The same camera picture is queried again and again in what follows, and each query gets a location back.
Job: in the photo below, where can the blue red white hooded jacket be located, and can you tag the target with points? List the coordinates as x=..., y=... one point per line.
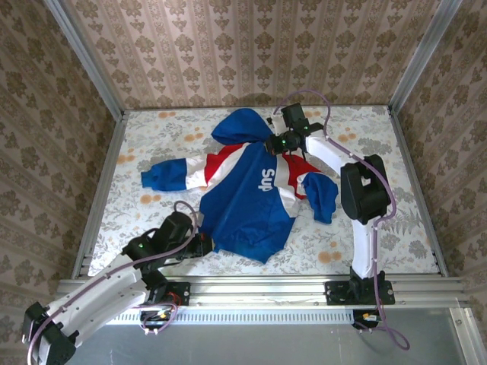
x=243, y=197

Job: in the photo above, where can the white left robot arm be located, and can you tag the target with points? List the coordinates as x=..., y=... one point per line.
x=106, y=289

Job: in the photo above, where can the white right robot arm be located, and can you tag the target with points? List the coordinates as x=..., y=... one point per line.
x=365, y=190

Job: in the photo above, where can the grey metal sheet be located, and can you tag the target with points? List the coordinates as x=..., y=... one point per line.
x=247, y=346

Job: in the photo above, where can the floral tablecloth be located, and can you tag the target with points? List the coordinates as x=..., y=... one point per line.
x=152, y=133

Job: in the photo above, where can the wide aluminium frame rail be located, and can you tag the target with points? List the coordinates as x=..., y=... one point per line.
x=258, y=292

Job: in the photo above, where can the narrow aluminium frame rail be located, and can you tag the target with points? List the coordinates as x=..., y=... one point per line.
x=99, y=197
x=418, y=190

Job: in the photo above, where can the aluminium frame post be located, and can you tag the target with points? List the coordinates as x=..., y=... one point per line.
x=468, y=334
x=87, y=64
x=422, y=57

